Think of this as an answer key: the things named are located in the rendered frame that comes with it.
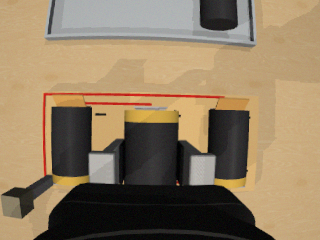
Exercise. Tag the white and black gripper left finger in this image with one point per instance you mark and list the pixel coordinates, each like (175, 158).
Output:
(108, 166)

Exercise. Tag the black cylinder with yellow top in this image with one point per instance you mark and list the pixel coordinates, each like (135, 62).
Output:
(228, 137)
(218, 15)
(71, 142)
(151, 138)

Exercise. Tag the light grey shallow tray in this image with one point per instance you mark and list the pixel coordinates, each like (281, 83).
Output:
(164, 20)

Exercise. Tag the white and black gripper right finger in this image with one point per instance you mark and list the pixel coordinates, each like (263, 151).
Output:
(194, 167)

